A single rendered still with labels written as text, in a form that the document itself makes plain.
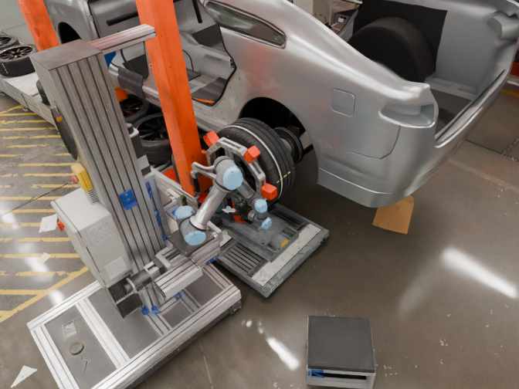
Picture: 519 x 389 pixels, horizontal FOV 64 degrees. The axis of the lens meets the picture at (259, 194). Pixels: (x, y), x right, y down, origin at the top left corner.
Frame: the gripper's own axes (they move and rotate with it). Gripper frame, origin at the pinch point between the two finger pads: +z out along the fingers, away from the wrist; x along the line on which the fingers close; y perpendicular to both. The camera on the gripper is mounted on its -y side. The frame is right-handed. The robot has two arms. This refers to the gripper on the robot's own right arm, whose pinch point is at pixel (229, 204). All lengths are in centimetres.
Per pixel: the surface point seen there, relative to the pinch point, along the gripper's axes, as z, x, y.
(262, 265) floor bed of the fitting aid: -8, -18, -76
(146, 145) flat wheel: 153, -33, -33
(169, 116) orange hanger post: 63, -9, 42
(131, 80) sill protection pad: 201, -63, 9
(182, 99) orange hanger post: 54, -17, 54
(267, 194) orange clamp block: -16.8, -20.1, 3.9
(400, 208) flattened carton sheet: -60, -151, -83
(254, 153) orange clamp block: -4.8, -23.0, 30.5
